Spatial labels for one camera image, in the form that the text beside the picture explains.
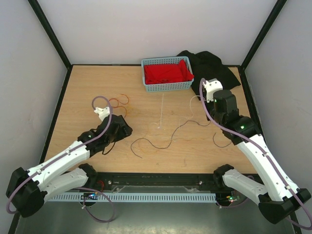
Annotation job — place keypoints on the black metal frame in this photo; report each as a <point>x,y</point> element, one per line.
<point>241,68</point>

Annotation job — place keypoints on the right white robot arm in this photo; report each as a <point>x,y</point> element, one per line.
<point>277,196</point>

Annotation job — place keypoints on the red cloth in basket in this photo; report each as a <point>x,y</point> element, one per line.
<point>167,73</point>

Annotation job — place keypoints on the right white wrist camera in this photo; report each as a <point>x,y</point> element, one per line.
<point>210,87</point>

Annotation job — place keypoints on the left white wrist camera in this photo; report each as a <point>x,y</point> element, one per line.
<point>103,113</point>

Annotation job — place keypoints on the black folded cloth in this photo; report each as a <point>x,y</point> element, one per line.
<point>209,66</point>

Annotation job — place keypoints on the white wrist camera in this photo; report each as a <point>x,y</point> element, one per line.
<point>103,113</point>
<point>210,87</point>

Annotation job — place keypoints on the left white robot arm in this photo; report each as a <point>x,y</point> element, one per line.
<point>28,190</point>

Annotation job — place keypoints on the white zip tie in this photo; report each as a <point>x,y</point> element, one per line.
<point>161,112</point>

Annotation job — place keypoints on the light blue slotted cable duct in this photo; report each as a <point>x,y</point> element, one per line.
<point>135,197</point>

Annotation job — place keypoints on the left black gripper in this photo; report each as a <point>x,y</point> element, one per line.
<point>125,130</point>

